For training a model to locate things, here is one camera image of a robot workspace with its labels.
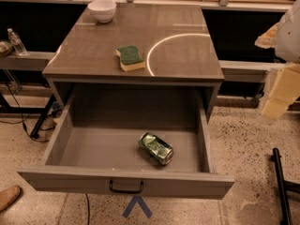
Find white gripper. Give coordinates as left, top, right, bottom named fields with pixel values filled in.
left=254, top=0, right=300, bottom=120

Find crushed green soda can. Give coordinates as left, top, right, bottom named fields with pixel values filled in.
left=139, top=132, right=174, bottom=166

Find grey cabinet with glossy top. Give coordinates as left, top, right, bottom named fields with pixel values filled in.
left=43, top=4, right=224, bottom=113

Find grey open top drawer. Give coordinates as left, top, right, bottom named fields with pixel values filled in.
left=18, top=83, right=234, bottom=199

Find grey right side shelf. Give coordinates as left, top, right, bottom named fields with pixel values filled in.
left=219, top=60, right=284, bottom=83

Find grey shelf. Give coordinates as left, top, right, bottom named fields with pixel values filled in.
left=219, top=60, right=284, bottom=83
left=0, top=52, right=54, bottom=71

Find black metal stand leg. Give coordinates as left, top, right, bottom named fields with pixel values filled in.
left=271, top=148, right=300, bottom=225

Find green and yellow sponge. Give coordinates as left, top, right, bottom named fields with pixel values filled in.
left=116, top=45, right=145, bottom=71

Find white ceramic bowl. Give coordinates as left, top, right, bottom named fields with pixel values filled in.
left=87, top=0, right=116, bottom=23

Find grey left side shelf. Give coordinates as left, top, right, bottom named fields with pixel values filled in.
left=0, top=52, right=54, bottom=71

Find clear plastic water bottle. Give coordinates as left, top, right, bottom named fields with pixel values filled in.
left=7, top=28, right=27, bottom=55

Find small bowl on left shelf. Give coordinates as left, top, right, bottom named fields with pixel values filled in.
left=0, top=40, right=13, bottom=57

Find brown shoe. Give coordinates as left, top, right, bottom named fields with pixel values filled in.
left=0, top=186, right=21, bottom=212

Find black drawer handle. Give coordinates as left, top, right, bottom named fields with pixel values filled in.
left=109, top=180, right=143, bottom=194

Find black floor cable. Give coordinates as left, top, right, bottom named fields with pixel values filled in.
left=0, top=78, right=57, bottom=143

